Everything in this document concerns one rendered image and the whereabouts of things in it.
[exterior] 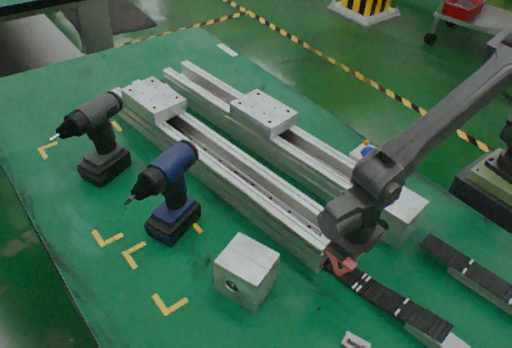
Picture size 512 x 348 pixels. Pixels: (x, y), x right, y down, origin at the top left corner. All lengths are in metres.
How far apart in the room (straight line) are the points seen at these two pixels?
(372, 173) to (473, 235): 0.49
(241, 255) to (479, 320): 0.51
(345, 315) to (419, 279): 0.20
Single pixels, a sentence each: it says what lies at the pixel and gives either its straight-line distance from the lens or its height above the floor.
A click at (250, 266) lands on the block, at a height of 0.87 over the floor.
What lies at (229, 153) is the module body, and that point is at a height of 0.86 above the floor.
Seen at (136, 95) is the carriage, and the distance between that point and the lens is 1.28.
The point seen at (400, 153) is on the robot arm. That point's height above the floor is 1.12.
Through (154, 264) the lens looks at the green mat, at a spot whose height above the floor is 0.78.
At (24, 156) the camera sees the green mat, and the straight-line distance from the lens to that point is 1.35.
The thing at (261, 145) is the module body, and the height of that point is 0.82.
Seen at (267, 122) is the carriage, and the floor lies 0.90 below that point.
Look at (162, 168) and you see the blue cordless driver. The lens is 0.89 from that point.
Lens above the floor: 1.59
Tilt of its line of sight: 41 degrees down
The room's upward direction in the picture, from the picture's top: 4 degrees clockwise
